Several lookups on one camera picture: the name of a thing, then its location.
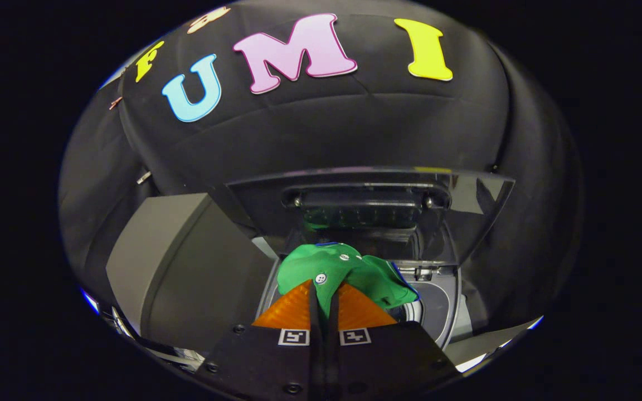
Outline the green polo shirt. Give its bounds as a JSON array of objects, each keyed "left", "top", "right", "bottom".
[{"left": 276, "top": 242, "right": 420, "bottom": 319}]

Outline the grey cabinet box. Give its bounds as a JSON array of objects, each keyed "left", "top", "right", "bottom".
[{"left": 105, "top": 193, "right": 278, "bottom": 358}]

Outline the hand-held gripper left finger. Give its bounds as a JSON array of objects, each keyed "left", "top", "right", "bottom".
[{"left": 194, "top": 280, "right": 325, "bottom": 401}]

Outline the black backdrop cloth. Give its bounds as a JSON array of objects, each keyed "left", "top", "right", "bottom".
[{"left": 59, "top": 0, "right": 585, "bottom": 335}]

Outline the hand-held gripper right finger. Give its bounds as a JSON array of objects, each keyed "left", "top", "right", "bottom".
[{"left": 325, "top": 281, "right": 461, "bottom": 401}]

